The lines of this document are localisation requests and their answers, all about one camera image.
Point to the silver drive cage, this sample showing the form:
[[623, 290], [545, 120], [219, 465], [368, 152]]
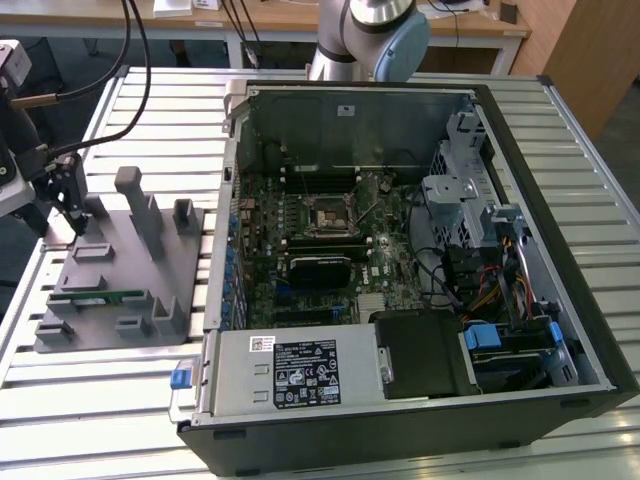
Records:
[[445, 197]]

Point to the wooden cabinet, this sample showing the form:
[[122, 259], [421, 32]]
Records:
[[595, 60]]

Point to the grey parts rack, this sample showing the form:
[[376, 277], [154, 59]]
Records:
[[130, 280]]

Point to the silver finned heatsink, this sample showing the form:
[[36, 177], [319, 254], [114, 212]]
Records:
[[372, 302]]

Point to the small brown box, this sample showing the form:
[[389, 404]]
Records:
[[509, 14]]

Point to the black PC case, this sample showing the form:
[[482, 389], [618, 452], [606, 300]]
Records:
[[350, 450]]

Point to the blue case latch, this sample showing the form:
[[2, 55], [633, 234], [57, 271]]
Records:
[[181, 378]]

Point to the white rimmed black wrist camera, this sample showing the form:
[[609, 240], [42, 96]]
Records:
[[20, 197]]

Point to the wooden desk white frame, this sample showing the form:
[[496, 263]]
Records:
[[75, 22], [490, 25]]

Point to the grey box wrist camera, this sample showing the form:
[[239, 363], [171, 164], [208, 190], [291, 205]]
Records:
[[12, 62]]

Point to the plain white box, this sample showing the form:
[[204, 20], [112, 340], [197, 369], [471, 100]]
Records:
[[172, 7]]

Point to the silver power supply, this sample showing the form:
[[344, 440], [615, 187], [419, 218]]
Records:
[[350, 380]]

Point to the green RAM stick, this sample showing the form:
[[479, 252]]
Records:
[[120, 296]]

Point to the green motherboard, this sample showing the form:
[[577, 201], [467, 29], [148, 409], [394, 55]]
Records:
[[395, 250]]

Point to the CPU socket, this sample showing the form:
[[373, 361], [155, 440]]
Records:
[[330, 217]]

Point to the white box with label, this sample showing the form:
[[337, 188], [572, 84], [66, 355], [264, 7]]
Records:
[[206, 4]]

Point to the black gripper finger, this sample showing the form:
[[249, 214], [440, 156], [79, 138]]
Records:
[[60, 180], [80, 190]]

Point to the blue disk carrier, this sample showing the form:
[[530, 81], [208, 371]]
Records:
[[482, 340]]

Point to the black graphics card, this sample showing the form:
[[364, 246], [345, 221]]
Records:
[[320, 274]]

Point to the black expansion slot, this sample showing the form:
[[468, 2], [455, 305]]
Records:
[[300, 316]]

